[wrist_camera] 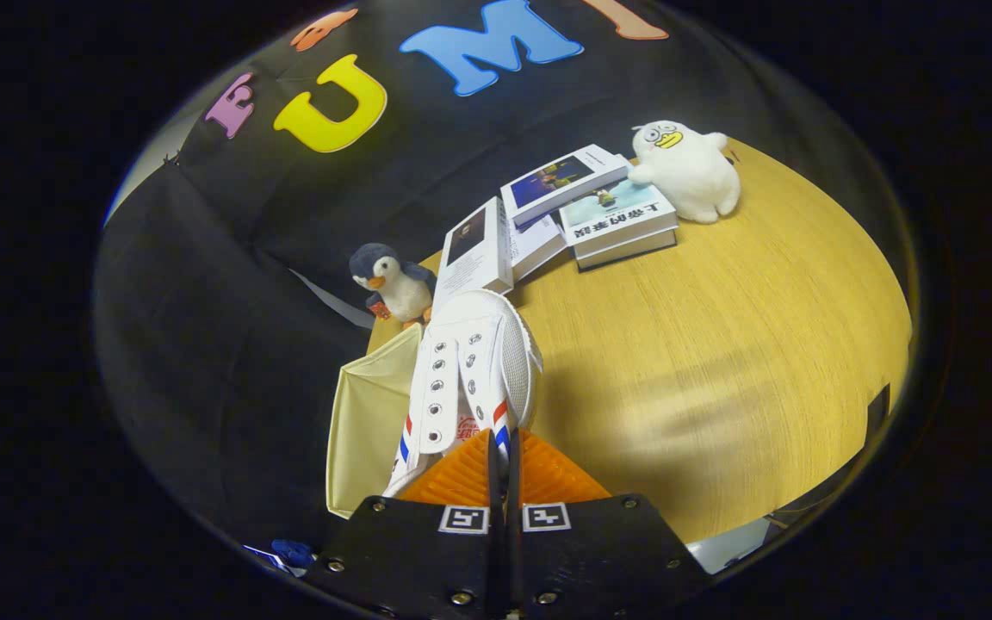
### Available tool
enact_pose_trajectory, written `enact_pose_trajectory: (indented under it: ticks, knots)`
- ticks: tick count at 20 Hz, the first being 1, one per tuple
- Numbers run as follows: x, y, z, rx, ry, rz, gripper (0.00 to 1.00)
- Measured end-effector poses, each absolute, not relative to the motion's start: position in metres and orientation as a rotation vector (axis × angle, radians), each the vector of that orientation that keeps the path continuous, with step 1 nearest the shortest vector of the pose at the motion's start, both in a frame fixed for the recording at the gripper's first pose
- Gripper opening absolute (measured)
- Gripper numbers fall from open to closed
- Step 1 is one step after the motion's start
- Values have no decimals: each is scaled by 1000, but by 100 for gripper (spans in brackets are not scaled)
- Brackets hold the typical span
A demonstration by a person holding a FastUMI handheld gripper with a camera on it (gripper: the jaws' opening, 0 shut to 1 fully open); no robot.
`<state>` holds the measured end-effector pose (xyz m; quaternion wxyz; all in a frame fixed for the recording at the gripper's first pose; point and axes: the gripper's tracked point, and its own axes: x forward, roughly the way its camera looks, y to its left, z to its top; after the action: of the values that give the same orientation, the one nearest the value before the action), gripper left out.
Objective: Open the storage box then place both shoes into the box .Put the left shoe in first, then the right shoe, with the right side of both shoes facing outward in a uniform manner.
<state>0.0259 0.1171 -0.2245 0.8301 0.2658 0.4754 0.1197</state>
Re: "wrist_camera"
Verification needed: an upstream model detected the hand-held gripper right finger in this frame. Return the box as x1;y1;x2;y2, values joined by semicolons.
506;428;712;620

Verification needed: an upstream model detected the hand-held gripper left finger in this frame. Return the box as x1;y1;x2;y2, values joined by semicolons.
315;428;501;620

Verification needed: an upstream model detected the beige fabric storage box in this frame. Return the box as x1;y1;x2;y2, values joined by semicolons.
325;323;424;520

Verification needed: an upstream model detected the white striped canvas shoe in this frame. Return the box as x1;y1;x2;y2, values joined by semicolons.
382;288;544;500

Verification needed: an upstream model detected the blue and white object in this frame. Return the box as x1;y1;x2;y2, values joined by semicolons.
270;538;318;571

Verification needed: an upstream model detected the grey penguin plush toy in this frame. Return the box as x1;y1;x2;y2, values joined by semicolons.
350;243;438;328

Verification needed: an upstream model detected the black backdrop cloth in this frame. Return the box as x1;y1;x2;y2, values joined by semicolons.
91;0;893;552

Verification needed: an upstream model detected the dark-edged book under teal book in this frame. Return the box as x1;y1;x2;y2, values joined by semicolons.
576;226;679;273

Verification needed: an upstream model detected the plain white book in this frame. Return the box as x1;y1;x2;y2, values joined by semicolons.
509;215;567;283

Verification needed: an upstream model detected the white book with dark photo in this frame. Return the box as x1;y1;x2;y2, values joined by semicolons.
432;196;516;313

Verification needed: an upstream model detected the book with teal cover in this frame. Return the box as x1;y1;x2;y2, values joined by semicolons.
559;177;679;257

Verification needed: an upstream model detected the book with blue picture cover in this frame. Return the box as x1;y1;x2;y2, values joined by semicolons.
500;144;630;229

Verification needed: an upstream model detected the white duck plush toy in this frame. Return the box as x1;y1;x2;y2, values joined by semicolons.
628;120;742;225

